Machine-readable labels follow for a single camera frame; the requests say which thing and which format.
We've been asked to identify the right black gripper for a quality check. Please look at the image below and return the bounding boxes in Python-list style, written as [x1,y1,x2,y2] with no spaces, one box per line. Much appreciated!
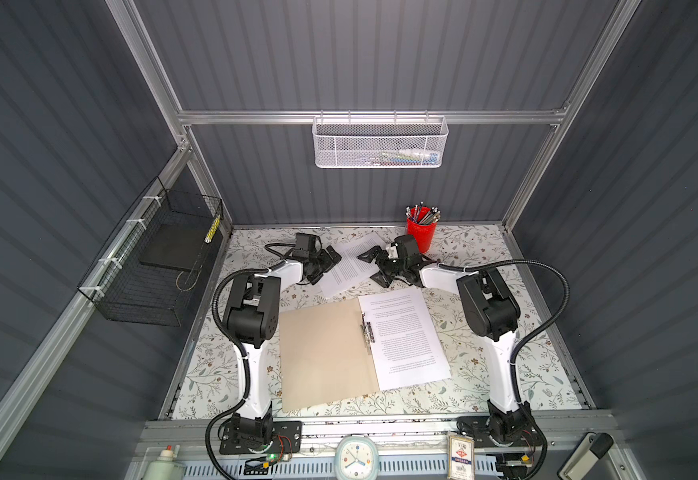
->
[359,246,408,287]

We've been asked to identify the printed paper sheet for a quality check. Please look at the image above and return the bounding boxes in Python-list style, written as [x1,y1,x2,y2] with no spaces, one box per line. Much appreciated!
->
[317,233,384,298]
[359,287,451,391]

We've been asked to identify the brown kraft paper folder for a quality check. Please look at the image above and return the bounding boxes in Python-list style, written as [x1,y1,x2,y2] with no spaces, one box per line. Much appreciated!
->
[279,297,383,411]

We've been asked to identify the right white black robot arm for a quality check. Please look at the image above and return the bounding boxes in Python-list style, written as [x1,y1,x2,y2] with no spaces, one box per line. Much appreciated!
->
[356,235,532,446]

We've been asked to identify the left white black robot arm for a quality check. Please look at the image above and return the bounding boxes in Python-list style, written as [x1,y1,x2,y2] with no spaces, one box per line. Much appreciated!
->
[211,243,342,446]

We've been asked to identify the silver folder lever clip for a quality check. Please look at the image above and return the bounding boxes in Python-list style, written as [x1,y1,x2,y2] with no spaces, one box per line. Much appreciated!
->
[360,313,375,346]

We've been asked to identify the red pen cup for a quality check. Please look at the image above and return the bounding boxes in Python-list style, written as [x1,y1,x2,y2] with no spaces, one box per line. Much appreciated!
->
[406,204,440,253]

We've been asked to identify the yellow marker in basket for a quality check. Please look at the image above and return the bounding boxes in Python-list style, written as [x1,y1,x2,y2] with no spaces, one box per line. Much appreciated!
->
[204,215,222,244]

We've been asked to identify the black notebook in basket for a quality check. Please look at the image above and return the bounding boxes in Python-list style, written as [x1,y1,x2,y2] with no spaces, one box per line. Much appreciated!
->
[138,224,211,272]

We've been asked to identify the white desk clock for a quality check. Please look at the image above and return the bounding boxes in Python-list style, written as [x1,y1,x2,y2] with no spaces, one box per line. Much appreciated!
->
[334,435,380,480]

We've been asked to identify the small card box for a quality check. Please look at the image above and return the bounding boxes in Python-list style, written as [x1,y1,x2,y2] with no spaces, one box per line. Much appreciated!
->
[447,433,475,480]

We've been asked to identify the white glue bottle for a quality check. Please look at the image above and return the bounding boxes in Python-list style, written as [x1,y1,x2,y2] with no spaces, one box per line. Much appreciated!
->
[142,445,186,480]

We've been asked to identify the black white stapler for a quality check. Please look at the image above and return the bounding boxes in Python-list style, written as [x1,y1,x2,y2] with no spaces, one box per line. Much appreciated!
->
[558,432,614,480]

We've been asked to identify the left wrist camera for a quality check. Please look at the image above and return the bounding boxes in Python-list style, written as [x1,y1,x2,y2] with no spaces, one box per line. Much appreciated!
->
[292,232,321,259]

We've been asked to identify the white wire mesh basket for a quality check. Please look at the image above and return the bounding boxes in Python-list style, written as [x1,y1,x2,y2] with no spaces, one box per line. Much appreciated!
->
[311,115,449,169]

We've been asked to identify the black wire basket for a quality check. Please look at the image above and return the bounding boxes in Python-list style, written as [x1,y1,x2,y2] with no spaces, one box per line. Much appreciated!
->
[78,181,224,327]

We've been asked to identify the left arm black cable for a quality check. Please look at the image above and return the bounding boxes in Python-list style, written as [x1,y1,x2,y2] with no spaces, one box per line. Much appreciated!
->
[203,241,302,480]

